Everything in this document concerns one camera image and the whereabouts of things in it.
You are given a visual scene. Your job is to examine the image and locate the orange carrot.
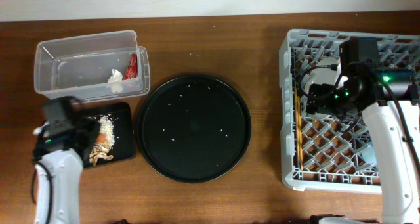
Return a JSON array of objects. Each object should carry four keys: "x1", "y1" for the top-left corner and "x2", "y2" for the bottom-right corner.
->
[{"x1": 95, "y1": 133, "x2": 108, "y2": 146}]

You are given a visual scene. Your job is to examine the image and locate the rice and food scraps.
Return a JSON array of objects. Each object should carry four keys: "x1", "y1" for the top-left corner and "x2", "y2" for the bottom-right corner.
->
[{"x1": 89, "y1": 114, "x2": 116, "y2": 166}]

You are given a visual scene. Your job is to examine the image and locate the grey plate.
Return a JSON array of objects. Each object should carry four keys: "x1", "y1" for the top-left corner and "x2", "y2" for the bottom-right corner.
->
[{"x1": 302, "y1": 57, "x2": 341, "y2": 120}]

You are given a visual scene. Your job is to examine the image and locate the wooden chopstick short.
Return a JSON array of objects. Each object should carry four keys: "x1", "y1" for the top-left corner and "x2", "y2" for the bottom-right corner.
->
[{"x1": 296, "y1": 96, "x2": 303, "y2": 170}]

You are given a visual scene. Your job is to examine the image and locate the white tissue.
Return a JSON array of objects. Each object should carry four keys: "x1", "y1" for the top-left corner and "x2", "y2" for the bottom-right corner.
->
[{"x1": 107, "y1": 69, "x2": 123, "y2": 93}]

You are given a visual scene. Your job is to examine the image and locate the blue cup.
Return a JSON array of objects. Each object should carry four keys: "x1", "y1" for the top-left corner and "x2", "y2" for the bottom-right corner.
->
[{"x1": 360, "y1": 141, "x2": 377, "y2": 168}]

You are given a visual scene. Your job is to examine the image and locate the red snack wrapper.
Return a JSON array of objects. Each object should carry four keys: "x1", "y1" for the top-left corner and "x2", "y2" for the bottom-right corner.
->
[{"x1": 124, "y1": 53, "x2": 138, "y2": 80}]

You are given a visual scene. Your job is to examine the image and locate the wooden chopstick long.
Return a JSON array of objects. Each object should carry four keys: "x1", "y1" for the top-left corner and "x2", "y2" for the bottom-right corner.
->
[{"x1": 294, "y1": 89, "x2": 300, "y2": 168}]

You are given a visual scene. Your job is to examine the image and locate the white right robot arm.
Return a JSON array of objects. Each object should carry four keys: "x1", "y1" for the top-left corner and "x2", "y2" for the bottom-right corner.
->
[{"x1": 303, "y1": 65, "x2": 419, "y2": 223}]

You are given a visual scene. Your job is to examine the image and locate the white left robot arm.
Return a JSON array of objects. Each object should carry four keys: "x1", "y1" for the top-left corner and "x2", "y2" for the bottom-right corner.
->
[{"x1": 32, "y1": 118, "x2": 100, "y2": 223}]

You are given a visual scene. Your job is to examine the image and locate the grey dishwasher rack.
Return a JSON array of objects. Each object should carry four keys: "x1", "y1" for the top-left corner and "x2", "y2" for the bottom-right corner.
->
[{"x1": 279, "y1": 29, "x2": 419, "y2": 194}]

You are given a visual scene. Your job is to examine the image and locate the clear plastic waste bin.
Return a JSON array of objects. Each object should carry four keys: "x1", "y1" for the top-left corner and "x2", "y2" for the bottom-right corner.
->
[{"x1": 33, "y1": 30, "x2": 151, "y2": 102}]

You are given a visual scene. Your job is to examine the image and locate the rectangular black tray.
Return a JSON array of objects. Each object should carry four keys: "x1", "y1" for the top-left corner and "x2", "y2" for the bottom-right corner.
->
[{"x1": 83, "y1": 102, "x2": 137, "y2": 168}]

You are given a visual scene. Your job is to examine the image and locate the round black tray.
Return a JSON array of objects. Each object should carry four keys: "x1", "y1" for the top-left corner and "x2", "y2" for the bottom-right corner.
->
[{"x1": 136, "y1": 74, "x2": 252, "y2": 183}]

